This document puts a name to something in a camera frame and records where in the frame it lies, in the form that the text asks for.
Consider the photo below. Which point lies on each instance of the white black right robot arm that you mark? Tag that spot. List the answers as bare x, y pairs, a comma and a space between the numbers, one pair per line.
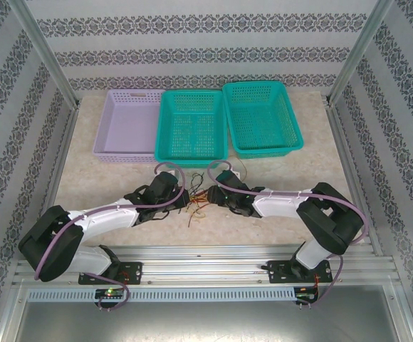
281, 204

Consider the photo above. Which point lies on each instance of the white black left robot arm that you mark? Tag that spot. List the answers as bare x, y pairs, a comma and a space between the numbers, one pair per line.
103, 213

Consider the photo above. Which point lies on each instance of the teal plastic basket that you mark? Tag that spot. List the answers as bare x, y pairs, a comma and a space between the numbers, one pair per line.
192, 128
260, 117

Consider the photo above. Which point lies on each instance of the purple plastic basket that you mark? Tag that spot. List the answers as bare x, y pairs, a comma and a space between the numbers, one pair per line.
128, 124

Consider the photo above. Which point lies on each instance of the grey sheet metal panel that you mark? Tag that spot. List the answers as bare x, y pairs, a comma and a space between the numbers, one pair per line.
206, 322

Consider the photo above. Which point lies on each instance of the aluminium mounting rail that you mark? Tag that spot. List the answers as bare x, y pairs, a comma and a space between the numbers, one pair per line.
206, 265

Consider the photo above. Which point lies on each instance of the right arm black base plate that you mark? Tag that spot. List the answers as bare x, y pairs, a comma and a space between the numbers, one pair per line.
276, 272

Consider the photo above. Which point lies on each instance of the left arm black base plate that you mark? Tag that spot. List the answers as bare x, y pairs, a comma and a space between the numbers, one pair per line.
133, 272

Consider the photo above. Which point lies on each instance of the aluminium frame side rail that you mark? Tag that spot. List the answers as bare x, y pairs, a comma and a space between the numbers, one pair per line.
345, 142
60, 160

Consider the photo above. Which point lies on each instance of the aluminium frame post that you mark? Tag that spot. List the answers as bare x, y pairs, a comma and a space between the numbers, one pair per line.
39, 42
363, 42

